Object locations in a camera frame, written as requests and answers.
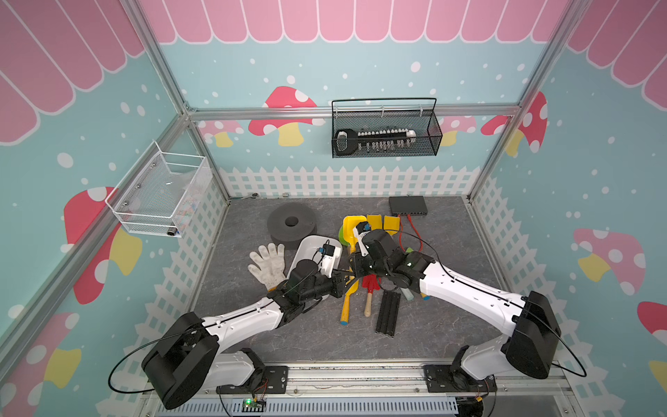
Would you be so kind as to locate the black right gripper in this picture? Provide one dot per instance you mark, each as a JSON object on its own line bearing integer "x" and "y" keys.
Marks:
{"x": 356, "y": 263}

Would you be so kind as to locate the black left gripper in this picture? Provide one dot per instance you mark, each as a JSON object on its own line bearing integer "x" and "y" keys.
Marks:
{"x": 339, "y": 281}

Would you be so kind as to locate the red trowel wooden handle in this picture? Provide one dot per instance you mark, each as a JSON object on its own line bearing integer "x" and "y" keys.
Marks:
{"x": 370, "y": 284}

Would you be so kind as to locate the yellow plastic shovel blue cap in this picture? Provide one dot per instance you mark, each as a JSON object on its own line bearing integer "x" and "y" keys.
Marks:
{"x": 375, "y": 221}

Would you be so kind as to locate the light blue plastic shovel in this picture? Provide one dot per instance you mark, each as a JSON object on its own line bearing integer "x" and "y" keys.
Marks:
{"x": 408, "y": 294}

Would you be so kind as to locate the green plastic shovel yellow handle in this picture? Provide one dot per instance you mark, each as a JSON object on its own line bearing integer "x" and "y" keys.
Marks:
{"x": 423, "y": 295}

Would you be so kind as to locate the bright green trowel wooden handle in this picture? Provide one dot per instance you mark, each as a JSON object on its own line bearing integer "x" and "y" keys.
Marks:
{"x": 341, "y": 238}

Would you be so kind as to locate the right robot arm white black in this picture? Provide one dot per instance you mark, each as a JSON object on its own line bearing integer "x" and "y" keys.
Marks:
{"x": 529, "y": 333}

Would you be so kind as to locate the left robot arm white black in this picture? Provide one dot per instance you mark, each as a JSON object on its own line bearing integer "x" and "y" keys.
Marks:
{"x": 192, "y": 356}

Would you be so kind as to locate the white plastic storage box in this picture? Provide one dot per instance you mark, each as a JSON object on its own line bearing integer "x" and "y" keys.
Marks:
{"x": 310, "y": 248}

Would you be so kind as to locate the black aluminium extrusion bar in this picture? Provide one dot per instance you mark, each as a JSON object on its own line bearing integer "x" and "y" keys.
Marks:
{"x": 388, "y": 314}

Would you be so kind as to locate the white knit work glove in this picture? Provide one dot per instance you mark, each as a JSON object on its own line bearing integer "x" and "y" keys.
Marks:
{"x": 268, "y": 265}

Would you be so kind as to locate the small green circuit board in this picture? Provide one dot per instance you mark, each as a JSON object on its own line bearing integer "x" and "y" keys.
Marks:
{"x": 253, "y": 406}

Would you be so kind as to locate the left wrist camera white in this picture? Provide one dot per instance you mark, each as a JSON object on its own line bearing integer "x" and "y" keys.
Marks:
{"x": 331, "y": 254}

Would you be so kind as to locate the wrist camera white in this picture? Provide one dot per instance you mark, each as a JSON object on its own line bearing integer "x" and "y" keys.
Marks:
{"x": 331, "y": 254}
{"x": 360, "y": 231}

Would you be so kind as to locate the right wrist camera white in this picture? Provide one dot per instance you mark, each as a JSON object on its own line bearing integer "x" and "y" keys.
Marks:
{"x": 360, "y": 231}

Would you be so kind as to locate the black network switch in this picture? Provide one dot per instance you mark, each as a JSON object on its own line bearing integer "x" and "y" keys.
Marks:
{"x": 407, "y": 205}

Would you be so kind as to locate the black socket set rail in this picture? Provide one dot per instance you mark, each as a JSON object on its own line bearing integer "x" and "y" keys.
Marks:
{"x": 349, "y": 142}

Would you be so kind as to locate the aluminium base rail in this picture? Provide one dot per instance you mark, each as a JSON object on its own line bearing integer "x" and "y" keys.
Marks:
{"x": 384, "y": 388}

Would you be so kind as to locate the black wire mesh wall basket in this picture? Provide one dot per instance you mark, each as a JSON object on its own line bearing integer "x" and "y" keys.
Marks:
{"x": 385, "y": 127}

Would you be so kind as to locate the white wire mesh wall basket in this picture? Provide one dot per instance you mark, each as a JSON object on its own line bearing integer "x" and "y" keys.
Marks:
{"x": 161, "y": 193}

